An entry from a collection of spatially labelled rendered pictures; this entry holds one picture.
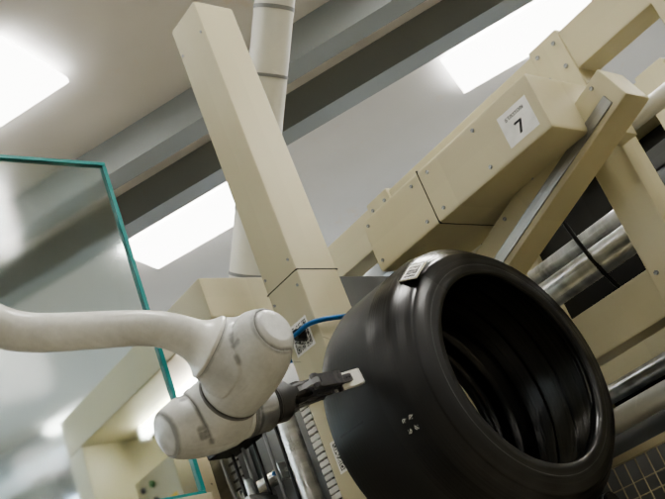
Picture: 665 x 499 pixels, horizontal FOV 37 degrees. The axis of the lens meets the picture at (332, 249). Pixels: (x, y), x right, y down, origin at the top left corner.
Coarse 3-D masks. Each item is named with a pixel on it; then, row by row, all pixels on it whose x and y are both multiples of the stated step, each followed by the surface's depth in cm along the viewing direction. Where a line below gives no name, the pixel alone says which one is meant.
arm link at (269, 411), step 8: (272, 400) 162; (264, 408) 160; (272, 408) 162; (264, 416) 160; (272, 416) 162; (256, 424) 159; (264, 424) 161; (272, 424) 162; (256, 432) 160; (264, 432) 163
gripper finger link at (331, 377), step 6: (324, 372) 172; (330, 372) 173; (336, 372) 175; (324, 378) 170; (330, 378) 172; (336, 378) 174; (318, 384) 167; (324, 384) 169; (330, 384) 171; (336, 384) 174; (342, 384) 175
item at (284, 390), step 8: (280, 384) 166; (288, 384) 167; (296, 384) 168; (280, 392) 165; (288, 392) 166; (296, 392) 167; (304, 392) 167; (280, 400) 164; (288, 400) 165; (296, 400) 169; (280, 408) 164; (288, 408) 165; (280, 416) 165; (288, 416) 166
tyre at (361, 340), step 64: (448, 256) 199; (384, 320) 185; (448, 320) 228; (512, 320) 223; (384, 384) 179; (448, 384) 177; (512, 384) 229; (576, 384) 216; (384, 448) 180; (448, 448) 173; (512, 448) 177; (576, 448) 211
